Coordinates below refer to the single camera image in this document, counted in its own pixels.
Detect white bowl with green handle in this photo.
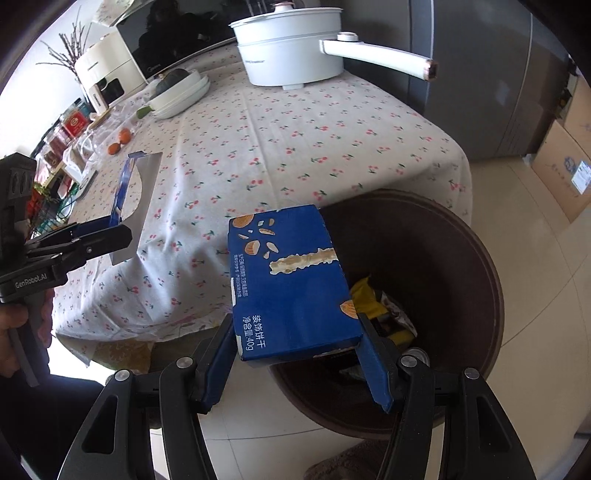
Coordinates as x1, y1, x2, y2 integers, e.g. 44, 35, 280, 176
137, 69, 204, 120

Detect cherry print tablecloth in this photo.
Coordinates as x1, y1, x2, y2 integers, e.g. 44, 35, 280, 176
51, 34, 472, 342

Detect blue cardboard piece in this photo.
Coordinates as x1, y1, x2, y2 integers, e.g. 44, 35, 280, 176
110, 151, 163, 266

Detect person's dark pants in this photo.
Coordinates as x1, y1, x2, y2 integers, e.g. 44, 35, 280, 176
0, 374, 107, 480

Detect person's left hand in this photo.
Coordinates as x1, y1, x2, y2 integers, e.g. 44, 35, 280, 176
0, 295, 54, 379

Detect dried twig bouquet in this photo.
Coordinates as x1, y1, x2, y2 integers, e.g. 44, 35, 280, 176
39, 21, 93, 84

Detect white plate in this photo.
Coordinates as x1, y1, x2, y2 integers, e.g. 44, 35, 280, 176
150, 76, 211, 112
152, 92, 208, 119

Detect brown cardboard box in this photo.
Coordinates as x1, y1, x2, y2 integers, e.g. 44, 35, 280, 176
529, 117, 591, 222

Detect dark green pumpkin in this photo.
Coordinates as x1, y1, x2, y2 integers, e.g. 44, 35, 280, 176
154, 68, 190, 90

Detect torn blue biscuit box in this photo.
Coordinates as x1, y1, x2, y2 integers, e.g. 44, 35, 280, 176
228, 204, 363, 365

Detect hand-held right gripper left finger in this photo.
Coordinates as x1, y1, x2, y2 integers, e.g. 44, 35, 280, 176
58, 314, 236, 480

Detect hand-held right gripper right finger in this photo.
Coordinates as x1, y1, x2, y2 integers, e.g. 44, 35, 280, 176
358, 314, 536, 480

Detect grey refrigerator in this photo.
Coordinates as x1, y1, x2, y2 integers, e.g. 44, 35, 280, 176
342, 0, 573, 162

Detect red box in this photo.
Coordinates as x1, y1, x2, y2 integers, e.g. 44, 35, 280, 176
62, 113, 90, 139

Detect white electric cooking pot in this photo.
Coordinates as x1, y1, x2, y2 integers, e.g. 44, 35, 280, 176
229, 0, 439, 90

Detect glass jar with bamboo lid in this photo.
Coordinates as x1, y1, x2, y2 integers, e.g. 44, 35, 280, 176
85, 111, 134, 158

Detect yellow snack wrapper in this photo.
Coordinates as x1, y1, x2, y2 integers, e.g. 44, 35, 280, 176
349, 276, 416, 347

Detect black microwave oven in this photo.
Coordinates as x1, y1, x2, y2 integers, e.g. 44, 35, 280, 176
115, 0, 278, 84

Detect white air fryer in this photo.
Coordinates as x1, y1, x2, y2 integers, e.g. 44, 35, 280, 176
74, 32, 148, 114

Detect brown trash bin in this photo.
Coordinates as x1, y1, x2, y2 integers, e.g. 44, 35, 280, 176
268, 189, 505, 440

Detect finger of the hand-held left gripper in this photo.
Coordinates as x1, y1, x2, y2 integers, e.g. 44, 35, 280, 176
28, 224, 134, 280
25, 217, 121, 252

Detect grey floor mat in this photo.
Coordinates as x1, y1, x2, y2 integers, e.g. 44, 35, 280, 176
305, 443, 398, 480

